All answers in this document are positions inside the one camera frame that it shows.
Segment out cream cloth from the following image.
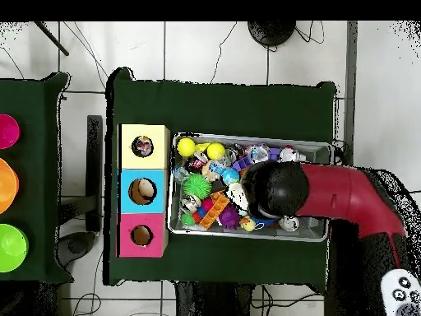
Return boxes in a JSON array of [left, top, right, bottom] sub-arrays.
[[226, 181, 250, 213]]

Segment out polka dot cloth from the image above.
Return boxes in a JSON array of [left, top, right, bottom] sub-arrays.
[[132, 136, 155, 158]]

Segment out wooden three-hole box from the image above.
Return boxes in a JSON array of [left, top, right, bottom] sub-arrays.
[[116, 123, 171, 258]]

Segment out silver mesh bin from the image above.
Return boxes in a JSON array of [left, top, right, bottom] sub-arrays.
[[167, 132, 333, 243]]

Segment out green spiky ball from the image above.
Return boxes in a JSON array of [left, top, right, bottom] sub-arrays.
[[182, 173, 213, 201]]

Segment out blue globe ball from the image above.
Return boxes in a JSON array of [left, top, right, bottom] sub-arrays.
[[221, 167, 240, 185]]

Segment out yellow ball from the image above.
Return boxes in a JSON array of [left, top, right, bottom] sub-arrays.
[[206, 142, 227, 161], [177, 137, 197, 158]]

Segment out orange building block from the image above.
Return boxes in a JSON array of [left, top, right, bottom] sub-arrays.
[[199, 191, 230, 230]]

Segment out purple spiky toy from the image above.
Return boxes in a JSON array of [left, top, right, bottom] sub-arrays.
[[218, 203, 241, 230]]

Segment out yellow duck plush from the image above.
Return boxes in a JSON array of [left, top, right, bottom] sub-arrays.
[[238, 215, 257, 232]]

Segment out dark green table cloth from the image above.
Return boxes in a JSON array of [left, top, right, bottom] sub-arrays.
[[103, 67, 337, 292]]

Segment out silver red soda can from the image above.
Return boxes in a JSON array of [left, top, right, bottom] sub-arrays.
[[279, 146, 307, 164]]

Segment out gold soda can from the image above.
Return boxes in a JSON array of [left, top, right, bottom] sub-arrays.
[[278, 215, 300, 232]]

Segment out black upright panel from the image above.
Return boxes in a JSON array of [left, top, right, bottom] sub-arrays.
[[86, 114, 104, 233]]

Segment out grey stand foot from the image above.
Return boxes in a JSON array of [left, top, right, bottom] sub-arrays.
[[54, 230, 98, 268]]

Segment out black round stand base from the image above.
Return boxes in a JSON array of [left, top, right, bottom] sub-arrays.
[[247, 21, 297, 47]]

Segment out dark green side-table cloth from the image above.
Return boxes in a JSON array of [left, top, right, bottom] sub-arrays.
[[0, 72, 73, 284]]

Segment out orange bowl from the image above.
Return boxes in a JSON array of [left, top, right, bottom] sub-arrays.
[[0, 157, 20, 215]]

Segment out pink bowl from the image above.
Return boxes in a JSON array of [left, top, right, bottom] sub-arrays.
[[0, 114, 21, 150]]

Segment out black rod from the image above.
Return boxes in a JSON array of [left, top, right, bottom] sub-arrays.
[[33, 21, 71, 57]]

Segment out green bowl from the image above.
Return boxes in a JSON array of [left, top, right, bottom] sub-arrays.
[[0, 223, 30, 273]]

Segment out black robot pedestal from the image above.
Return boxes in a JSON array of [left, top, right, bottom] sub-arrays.
[[173, 281, 254, 316]]

